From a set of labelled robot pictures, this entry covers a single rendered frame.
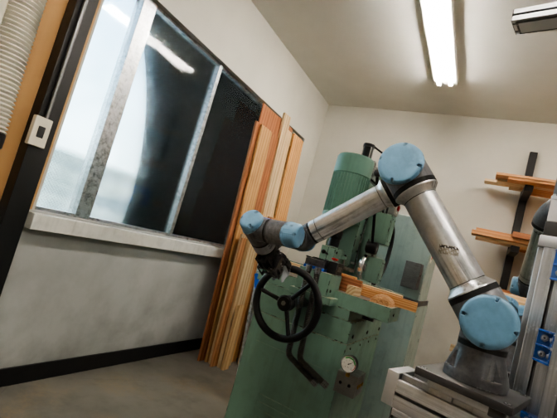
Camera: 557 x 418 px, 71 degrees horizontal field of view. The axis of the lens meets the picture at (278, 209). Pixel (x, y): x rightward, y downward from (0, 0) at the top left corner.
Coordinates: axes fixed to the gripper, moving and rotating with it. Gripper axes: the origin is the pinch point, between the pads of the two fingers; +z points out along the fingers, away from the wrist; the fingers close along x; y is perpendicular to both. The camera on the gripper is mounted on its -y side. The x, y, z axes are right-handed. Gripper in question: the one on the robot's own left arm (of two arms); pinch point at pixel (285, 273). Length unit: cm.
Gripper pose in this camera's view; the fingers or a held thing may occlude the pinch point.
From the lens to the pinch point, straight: 147.5
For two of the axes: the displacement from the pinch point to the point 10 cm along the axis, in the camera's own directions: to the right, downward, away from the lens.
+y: -4.0, 7.5, -5.2
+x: 8.6, 1.2, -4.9
